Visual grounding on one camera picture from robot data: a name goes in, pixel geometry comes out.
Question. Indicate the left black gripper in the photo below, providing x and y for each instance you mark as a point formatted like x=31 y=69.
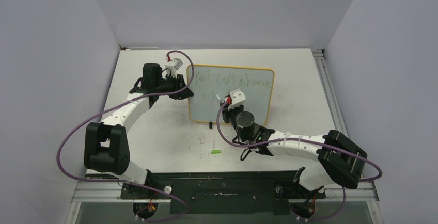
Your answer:
x=178 y=82

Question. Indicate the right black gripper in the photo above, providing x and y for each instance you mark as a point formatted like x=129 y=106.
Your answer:
x=227 y=112

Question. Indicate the yellow framed whiteboard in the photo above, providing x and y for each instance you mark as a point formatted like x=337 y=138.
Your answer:
x=211 y=84

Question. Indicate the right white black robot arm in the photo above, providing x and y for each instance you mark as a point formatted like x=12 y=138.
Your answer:
x=339 y=159

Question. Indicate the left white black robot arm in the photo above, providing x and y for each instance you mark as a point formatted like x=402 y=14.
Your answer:
x=106 y=142

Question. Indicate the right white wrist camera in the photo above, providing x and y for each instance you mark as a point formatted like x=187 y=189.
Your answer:
x=235 y=98

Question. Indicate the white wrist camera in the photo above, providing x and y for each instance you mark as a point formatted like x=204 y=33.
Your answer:
x=172 y=66
x=235 y=98

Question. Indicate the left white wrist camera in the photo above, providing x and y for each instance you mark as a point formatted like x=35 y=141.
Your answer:
x=172 y=66

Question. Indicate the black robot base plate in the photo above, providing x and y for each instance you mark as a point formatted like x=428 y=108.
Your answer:
x=233 y=192

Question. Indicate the right aluminium rail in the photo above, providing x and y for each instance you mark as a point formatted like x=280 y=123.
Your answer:
x=328 y=87

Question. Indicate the front aluminium frame rail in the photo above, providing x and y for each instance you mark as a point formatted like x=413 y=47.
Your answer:
x=111 y=202

